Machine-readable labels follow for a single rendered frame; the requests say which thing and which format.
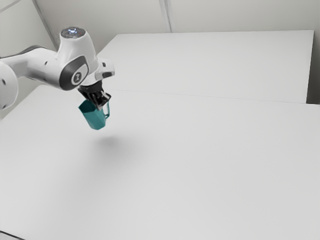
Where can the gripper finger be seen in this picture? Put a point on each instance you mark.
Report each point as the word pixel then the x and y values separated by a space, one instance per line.
pixel 96 103

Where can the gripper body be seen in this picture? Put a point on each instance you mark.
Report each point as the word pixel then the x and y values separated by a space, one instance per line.
pixel 92 90

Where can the teal faceted mug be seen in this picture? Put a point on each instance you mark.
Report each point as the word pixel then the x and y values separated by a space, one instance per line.
pixel 95 117

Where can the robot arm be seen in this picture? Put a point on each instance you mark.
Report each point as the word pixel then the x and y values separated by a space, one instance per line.
pixel 37 66

